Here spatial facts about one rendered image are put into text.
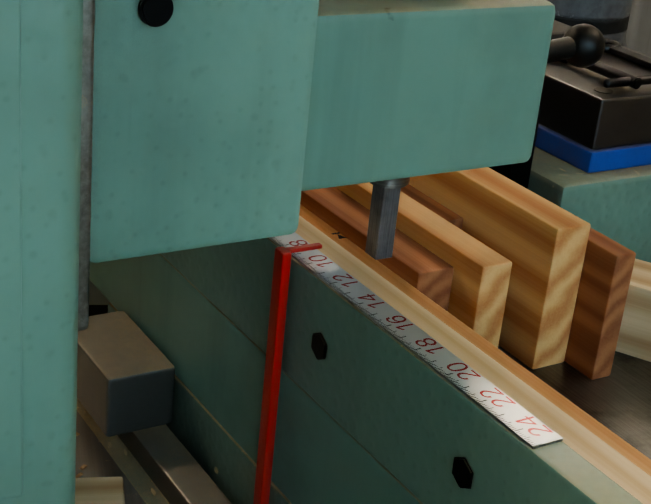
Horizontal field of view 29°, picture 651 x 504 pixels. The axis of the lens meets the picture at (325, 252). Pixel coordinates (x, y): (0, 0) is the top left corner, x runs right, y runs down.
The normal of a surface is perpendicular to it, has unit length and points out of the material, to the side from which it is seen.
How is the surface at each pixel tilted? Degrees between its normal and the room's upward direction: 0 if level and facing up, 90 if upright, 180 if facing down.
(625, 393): 0
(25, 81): 90
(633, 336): 90
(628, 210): 90
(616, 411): 0
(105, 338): 0
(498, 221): 90
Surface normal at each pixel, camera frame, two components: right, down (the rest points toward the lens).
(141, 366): 0.09, -0.91
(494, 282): 0.51, 0.39
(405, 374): -0.85, 0.14
